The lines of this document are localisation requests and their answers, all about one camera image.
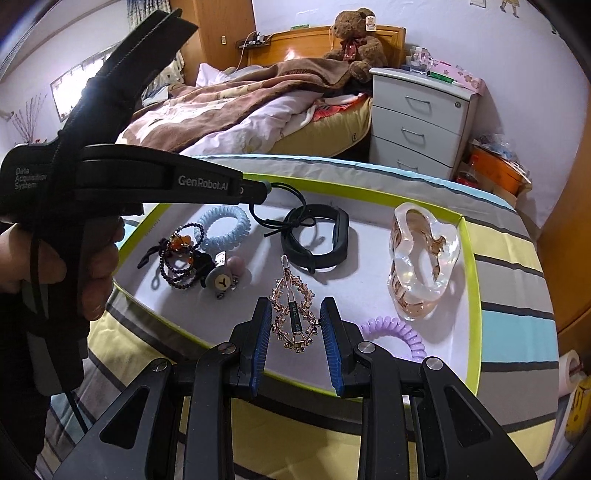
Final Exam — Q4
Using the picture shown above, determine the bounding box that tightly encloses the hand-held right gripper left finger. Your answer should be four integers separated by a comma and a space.
51, 298, 273, 480

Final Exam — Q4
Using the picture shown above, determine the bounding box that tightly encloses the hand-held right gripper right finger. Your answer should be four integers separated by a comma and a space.
322, 298, 536, 480

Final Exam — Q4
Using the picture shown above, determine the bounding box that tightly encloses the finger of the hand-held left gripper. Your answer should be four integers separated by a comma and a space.
54, 9, 201, 149
78, 145, 272, 205

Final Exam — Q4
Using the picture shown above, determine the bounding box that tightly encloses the gold floral hair clip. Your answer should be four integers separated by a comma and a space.
269, 255, 320, 354

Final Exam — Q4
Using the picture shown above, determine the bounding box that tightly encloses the purple spiral hair tie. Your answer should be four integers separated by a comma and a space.
359, 316, 426, 361

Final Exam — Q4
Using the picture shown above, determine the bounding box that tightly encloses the green cardboard tray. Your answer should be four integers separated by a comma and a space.
105, 173, 485, 409

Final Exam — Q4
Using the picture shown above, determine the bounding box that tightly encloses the hair tie with grey charm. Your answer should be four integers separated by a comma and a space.
198, 251, 252, 301

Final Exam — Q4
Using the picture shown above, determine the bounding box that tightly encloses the dark beaded bracelet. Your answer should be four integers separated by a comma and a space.
137, 222, 218, 291

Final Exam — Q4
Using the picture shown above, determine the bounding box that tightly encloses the thin black elastic hair tie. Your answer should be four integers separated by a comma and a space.
248, 182, 324, 273

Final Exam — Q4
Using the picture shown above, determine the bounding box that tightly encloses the black wristband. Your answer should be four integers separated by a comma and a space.
281, 203, 350, 274

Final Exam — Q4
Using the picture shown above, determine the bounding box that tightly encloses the person's left hand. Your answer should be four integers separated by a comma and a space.
0, 217, 126, 322

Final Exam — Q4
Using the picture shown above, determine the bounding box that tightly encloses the patterned curtain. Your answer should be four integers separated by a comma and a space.
139, 50, 186, 101

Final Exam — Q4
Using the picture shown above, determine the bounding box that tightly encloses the tall wooden cabinet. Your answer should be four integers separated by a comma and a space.
170, 0, 256, 87

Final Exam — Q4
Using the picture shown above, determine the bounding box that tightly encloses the brown patterned blanket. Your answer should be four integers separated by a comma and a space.
115, 58, 362, 156

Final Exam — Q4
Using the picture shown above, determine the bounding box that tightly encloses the white duvet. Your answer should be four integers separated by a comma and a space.
179, 65, 325, 156

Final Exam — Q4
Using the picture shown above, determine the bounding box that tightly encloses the clear hair claw clip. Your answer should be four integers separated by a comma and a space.
387, 202, 461, 322

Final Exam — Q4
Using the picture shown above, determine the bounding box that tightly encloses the olive green mattress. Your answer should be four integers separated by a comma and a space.
271, 95, 373, 161

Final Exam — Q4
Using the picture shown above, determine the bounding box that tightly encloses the wooden headboard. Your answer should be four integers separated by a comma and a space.
240, 25, 407, 77

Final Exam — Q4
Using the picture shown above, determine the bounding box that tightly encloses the brown teddy bear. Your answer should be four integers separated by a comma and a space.
322, 8, 389, 82

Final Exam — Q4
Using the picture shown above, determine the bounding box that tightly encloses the grey nightstand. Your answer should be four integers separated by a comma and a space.
368, 67, 477, 182

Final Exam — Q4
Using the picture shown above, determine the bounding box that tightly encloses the white paper towel roll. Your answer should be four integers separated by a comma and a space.
558, 349, 585, 398

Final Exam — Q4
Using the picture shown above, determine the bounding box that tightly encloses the orange box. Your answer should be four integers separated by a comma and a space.
468, 148, 528, 195

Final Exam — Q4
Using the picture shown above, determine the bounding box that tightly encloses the yellow container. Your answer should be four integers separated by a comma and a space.
566, 374, 591, 445

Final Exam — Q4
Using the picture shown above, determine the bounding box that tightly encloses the clear glass cup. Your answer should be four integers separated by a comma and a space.
405, 45, 435, 75

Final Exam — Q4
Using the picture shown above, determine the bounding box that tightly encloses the clear plastic bag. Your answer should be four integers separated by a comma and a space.
472, 132, 523, 163

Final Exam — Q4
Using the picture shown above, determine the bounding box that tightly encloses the pink flat box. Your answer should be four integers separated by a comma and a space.
429, 58, 485, 96

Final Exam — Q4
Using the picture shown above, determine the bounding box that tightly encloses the blue spiral hair tie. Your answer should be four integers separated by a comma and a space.
201, 205, 252, 252

